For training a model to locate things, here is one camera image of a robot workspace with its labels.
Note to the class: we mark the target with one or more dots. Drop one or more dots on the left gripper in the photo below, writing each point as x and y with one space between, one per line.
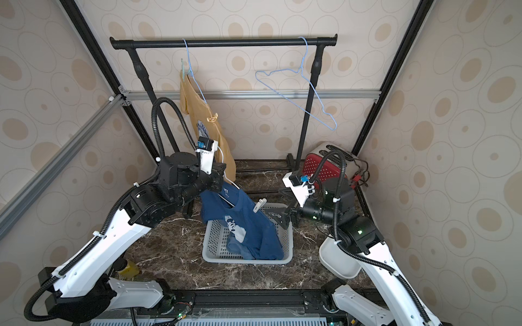
217 169

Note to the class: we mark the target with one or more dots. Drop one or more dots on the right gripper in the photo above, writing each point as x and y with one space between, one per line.
293 214

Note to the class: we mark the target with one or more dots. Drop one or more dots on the grey plastic clothespin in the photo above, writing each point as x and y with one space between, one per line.
259 205

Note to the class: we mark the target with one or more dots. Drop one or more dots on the navy blue t-shirt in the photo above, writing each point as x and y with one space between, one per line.
252 235

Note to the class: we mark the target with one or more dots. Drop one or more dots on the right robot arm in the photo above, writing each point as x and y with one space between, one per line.
353 244

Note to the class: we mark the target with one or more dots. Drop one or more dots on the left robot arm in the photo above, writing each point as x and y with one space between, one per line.
80 289

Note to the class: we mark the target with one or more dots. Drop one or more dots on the yellow plastic clothespin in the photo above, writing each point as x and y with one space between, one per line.
213 119

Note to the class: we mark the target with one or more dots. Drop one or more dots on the white plastic bin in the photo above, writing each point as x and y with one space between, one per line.
337 262

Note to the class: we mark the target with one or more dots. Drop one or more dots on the red polka dot toaster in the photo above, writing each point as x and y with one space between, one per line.
331 168

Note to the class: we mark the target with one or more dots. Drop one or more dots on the white plastic basket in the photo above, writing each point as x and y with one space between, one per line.
215 250

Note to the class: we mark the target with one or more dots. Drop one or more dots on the mustard yellow t-shirt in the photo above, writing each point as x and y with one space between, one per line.
192 104

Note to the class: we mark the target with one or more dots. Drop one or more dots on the yellow object on table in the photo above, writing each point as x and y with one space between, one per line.
129 270

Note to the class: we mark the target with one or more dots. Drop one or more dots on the teal plastic clothespin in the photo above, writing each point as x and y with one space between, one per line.
183 70

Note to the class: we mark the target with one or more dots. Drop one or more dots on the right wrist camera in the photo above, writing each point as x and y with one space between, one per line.
300 186

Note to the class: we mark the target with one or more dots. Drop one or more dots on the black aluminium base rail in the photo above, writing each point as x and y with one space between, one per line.
253 307

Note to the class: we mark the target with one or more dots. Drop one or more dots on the pale blue wire hanger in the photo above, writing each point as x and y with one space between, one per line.
191 72

